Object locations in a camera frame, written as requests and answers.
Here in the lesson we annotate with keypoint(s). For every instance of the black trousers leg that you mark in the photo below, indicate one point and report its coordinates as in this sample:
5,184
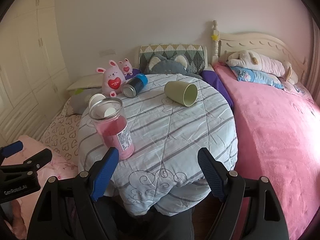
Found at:
154,225

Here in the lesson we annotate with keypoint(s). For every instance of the patchwork quilted pillow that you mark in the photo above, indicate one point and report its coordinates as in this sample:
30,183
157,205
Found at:
196,55

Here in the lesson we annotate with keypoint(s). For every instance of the cream wooden headboard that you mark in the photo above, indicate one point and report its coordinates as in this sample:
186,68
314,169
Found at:
224,44

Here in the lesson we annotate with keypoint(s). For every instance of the cream wardrobe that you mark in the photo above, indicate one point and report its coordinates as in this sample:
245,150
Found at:
34,77

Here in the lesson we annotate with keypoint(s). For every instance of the green plastic cup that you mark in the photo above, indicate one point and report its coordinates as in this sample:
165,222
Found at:
181,92

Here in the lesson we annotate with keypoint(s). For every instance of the dark blue metal can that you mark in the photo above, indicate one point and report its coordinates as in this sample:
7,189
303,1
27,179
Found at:
134,85

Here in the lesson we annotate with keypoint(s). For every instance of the person's left hand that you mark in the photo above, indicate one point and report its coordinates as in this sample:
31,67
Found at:
18,225

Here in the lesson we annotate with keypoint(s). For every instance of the small pink bunny toy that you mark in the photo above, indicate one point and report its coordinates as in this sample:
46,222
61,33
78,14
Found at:
126,67

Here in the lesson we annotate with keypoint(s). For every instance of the white paper cup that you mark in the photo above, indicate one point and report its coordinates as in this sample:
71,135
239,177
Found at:
101,107

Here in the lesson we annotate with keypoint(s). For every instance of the pink curtain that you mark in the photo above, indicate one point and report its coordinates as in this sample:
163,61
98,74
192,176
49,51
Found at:
313,76

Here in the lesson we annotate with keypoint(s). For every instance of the striped light blue quilt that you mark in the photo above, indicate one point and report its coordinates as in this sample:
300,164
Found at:
163,171

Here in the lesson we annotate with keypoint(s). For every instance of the heart pattern bed sheet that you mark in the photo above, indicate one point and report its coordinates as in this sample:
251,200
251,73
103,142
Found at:
62,134

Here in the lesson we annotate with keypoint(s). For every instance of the folded pink quilt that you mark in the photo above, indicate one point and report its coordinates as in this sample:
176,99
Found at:
50,162

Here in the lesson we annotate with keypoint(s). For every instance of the pink fleece blanket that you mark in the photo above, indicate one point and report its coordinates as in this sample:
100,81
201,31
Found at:
278,137

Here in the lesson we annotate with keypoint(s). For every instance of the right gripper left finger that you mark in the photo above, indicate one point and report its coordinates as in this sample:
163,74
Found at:
51,219

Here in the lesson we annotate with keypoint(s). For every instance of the purple cushion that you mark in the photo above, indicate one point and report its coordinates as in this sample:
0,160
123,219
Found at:
212,79

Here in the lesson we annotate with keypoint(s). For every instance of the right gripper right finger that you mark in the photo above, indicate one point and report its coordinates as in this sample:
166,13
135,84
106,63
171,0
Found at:
265,218

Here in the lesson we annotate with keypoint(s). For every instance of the clear jar pink label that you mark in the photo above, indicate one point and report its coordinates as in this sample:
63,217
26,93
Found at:
114,132

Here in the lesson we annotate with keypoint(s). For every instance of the blue cartoon pillow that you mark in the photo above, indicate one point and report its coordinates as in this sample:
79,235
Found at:
254,76

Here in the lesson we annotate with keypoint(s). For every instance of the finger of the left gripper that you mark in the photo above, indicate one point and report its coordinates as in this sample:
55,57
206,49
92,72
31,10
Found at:
9,150
29,166

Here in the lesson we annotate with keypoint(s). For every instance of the grey flower pillow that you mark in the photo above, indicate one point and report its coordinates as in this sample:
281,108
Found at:
78,103

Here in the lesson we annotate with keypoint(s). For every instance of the grey mouse plush cushion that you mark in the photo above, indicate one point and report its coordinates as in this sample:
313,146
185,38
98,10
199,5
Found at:
178,64

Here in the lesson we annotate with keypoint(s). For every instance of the white dog plush toy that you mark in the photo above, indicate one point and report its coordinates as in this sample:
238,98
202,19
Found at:
252,60

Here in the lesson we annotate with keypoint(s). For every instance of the large pink bunny toy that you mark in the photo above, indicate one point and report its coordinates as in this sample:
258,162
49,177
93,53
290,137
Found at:
113,79

